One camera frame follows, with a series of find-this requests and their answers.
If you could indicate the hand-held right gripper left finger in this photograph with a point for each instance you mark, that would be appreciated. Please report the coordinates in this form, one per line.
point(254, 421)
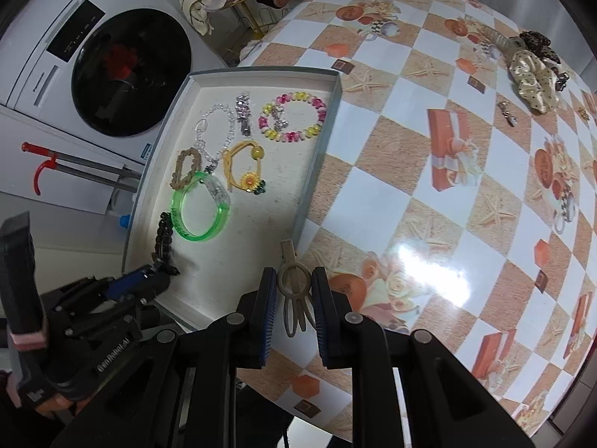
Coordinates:
point(268, 317)

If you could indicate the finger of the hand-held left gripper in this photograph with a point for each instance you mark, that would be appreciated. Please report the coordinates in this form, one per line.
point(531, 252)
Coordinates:
point(130, 282)
point(156, 287)

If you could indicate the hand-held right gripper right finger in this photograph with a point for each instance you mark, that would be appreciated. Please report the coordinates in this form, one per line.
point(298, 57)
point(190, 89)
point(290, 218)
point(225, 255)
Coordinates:
point(321, 317)

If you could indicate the beige hair clip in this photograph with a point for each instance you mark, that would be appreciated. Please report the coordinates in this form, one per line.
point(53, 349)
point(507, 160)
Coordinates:
point(290, 254)

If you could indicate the grey-rimmed white tray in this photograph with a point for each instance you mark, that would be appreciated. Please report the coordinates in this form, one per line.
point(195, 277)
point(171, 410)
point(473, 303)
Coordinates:
point(261, 224)

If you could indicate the rhinestone hair clip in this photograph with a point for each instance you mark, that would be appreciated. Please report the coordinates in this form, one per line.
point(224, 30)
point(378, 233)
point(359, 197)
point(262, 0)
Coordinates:
point(242, 112)

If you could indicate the person's left hand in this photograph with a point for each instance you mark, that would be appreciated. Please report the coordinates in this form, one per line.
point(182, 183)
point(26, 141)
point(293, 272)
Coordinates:
point(53, 408)

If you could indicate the blue bottle cap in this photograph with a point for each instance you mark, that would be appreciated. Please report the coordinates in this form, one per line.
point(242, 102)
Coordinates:
point(124, 220)

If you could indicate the checkered printed tablecloth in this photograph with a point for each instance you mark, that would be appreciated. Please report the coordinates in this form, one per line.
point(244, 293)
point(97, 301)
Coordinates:
point(419, 186)

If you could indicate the white washing machine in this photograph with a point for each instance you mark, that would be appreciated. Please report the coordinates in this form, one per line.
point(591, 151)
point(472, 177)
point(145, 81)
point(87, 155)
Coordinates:
point(46, 74)

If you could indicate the small silver charm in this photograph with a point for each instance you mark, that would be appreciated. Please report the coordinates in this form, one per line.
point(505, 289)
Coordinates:
point(508, 113)

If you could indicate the cream cloth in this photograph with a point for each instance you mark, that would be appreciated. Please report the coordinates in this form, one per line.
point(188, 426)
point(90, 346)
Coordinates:
point(196, 4)

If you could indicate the gold metal rack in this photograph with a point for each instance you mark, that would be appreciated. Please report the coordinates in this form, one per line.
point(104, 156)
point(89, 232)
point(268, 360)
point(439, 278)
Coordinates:
point(247, 14)

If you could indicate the cream polka dot scrunchie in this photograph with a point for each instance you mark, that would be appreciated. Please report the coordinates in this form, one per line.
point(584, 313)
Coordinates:
point(531, 77)

